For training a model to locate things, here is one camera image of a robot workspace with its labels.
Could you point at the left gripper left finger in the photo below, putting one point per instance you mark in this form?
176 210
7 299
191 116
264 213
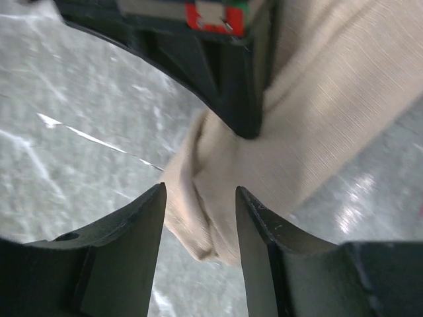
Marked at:
105 268

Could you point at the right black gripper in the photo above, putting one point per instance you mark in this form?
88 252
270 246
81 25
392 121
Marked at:
221 51

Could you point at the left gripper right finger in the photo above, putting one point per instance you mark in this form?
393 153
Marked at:
289 272

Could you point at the beige cloth napkin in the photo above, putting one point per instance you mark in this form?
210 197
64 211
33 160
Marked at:
342 71

